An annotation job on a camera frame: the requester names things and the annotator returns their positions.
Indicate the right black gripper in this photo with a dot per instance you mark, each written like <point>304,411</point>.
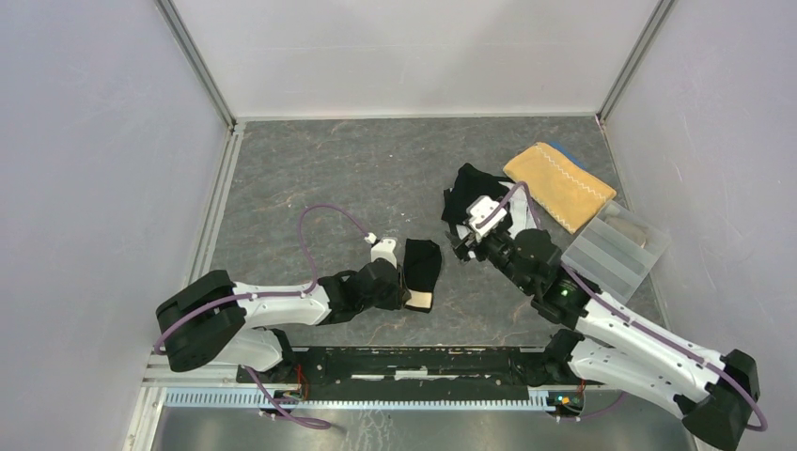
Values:
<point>461,246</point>

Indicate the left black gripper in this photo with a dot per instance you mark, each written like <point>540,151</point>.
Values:
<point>398,297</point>

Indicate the black underwear beige waistband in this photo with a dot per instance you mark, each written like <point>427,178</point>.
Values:
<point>422,264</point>

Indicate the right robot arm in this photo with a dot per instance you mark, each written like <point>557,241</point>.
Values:
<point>714,395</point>

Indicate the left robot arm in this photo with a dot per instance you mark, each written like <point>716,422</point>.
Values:
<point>215,319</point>

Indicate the black crumpled underwear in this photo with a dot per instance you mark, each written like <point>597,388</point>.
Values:
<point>469,185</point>

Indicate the white underwear black waistband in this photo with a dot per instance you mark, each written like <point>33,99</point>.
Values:
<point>521,209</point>

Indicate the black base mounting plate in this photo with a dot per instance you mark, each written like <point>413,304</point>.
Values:
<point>420,374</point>

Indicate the folded yellow towel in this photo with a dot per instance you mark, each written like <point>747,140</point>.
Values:
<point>571,195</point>

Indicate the blue cloth under towel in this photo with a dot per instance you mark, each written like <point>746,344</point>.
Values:
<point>559,147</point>

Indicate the clear plastic organizer box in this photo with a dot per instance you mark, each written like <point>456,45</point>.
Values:
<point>616,250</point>

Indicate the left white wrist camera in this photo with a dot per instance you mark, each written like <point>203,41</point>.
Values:
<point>382,248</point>

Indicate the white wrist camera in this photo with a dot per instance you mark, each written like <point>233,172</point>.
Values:
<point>382,248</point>
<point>484,216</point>

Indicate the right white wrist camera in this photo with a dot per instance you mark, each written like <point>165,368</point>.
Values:
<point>484,216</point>

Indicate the aluminium frame rail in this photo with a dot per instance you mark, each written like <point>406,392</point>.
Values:
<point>230,386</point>

